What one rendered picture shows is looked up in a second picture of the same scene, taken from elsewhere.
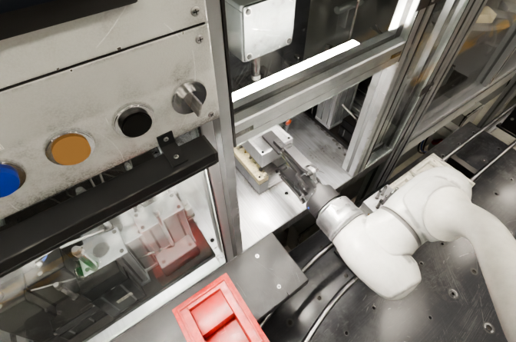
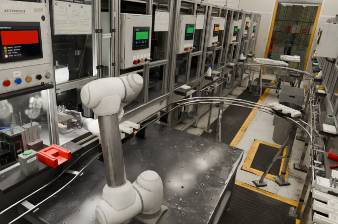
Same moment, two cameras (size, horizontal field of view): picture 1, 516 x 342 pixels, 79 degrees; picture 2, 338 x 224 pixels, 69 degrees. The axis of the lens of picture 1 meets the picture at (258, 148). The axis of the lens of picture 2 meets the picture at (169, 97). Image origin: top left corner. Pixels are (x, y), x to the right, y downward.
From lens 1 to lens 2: 1.37 m
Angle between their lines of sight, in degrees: 38
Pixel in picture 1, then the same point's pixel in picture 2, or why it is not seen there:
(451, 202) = not seen: hidden behind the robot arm
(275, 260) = (71, 145)
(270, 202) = (68, 135)
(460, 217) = not seen: hidden behind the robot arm
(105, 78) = (35, 68)
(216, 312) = (52, 151)
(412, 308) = (127, 166)
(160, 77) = (43, 70)
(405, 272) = not seen: hidden behind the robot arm
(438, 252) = (137, 152)
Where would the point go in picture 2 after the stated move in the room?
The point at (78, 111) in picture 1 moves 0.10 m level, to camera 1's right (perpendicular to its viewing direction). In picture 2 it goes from (31, 72) to (51, 72)
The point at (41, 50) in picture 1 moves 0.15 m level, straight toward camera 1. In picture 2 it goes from (29, 62) to (49, 66)
